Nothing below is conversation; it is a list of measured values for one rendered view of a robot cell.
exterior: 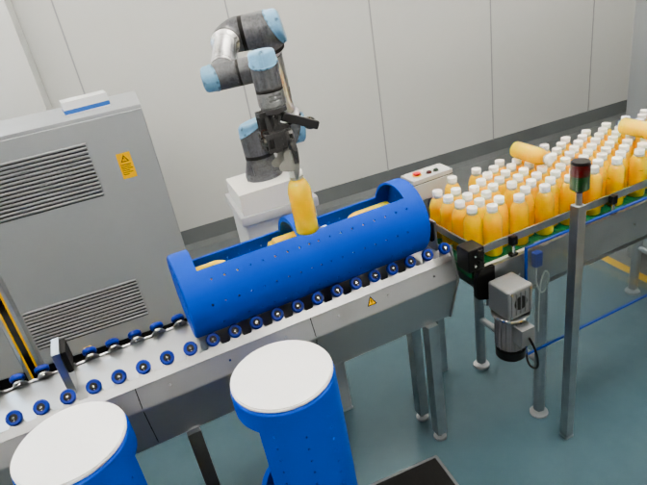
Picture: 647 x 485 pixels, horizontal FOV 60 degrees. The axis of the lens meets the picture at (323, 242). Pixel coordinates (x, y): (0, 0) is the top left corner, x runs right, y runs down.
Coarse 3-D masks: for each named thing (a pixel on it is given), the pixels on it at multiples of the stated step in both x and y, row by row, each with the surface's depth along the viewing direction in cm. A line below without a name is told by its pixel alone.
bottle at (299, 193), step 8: (288, 184) 164; (296, 184) 161; (304, 184) 162; (288, 192) 164; (296, 192) 162; (304, 192) 162; (296, 200) 163; (304, 200) 163; (312, 200) 165; (296, 208) 164; (304, 208) 163; (312, 208) 165; (296, 216) 165; (304, 216) 164; (312, 216) 166; (296, 224) 167; (304, 224) 166; (312, 224) 166; (304, 232) 167; (312, 232) 167
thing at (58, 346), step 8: (56, 344) 169; (64, 344) 170; (56, 352) 165; (64, 352) 166; (56, 360) 165; (64, 360) 166; (72, 360) 172; (64, 368) 167; (72, 368) 168; (64, 376) 168; (72, 376) 172; (72, 384) 170
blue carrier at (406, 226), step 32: (384, 192) 213; (416, 192) 194; (288, 224) 199; (320, 224) 208; (352, 224) 185; (384, 224) 188; (416, 224) 192; (224, 256) 196; (256, 256) 175; (288, 256) 177; (320, 256) 180; (352, 256) 185; (384, 256) 192; (192, 288) 167; (224, 288) 170; (256, 288) 174; (288, 288) 179; (320, 288) 188; (192, 320) 169; (224, 320) 175
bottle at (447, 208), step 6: (444, 204) 215; (450, 204) 214; (444, 210) 215; (450, 210) 214; (444, 216) 215; (450, 216) 214; (444, 222) 217; (450, 222) 216; (450, 228) 217; (444, 240) 221; (450, 240) 219
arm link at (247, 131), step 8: (248, 120) 220; (240, 128) 216; (248, 128) 213; (256, 128) 214; (240, 136) 217; (248, 136) 215; (256, 136) 215; (248, 144) 216; (256, 144) 216; (248, 152) 218; (256, 152) 217; (264, 152) 218
